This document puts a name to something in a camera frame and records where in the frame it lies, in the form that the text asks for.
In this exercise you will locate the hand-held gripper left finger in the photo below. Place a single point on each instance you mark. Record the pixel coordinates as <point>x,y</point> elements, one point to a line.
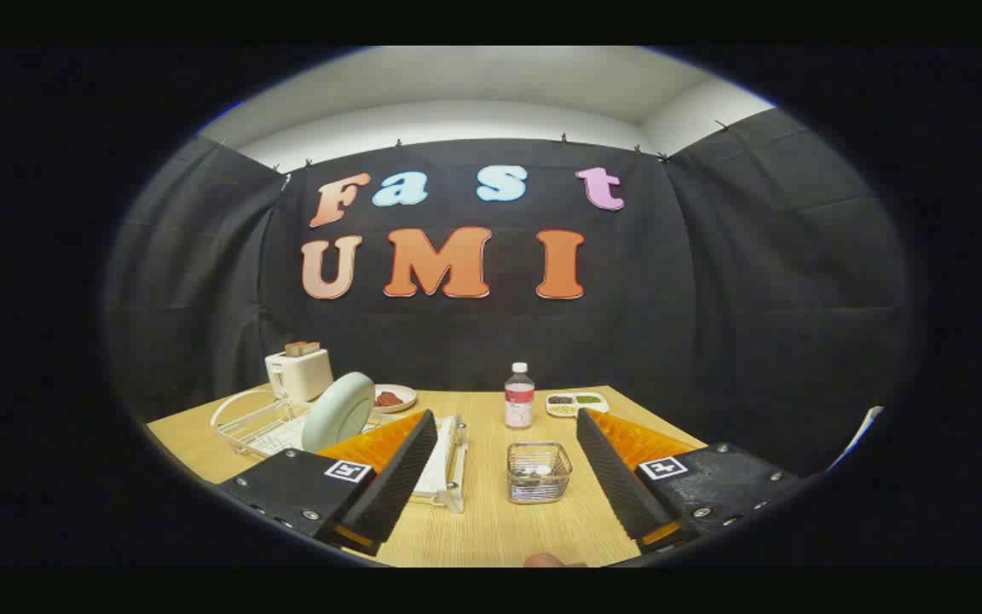
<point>397,486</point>

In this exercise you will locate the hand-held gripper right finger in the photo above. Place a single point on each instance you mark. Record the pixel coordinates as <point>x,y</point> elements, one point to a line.
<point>619,486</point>

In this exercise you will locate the pale green plate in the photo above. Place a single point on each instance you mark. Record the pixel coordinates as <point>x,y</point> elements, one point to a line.
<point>337,414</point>

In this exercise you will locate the small white plate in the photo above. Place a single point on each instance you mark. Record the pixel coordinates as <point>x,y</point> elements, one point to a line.
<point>406,401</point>

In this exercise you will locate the white divided condiment dish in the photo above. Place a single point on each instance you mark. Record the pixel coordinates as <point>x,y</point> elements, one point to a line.
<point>576,404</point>

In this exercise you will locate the clear bottle with red label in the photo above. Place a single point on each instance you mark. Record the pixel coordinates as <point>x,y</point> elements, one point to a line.
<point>519,401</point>

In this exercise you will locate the white toaster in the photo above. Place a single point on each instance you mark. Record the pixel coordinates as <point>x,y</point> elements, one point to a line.
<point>303,375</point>

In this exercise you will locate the black backdrop cloth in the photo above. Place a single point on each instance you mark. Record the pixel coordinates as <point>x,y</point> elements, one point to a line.
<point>713,298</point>

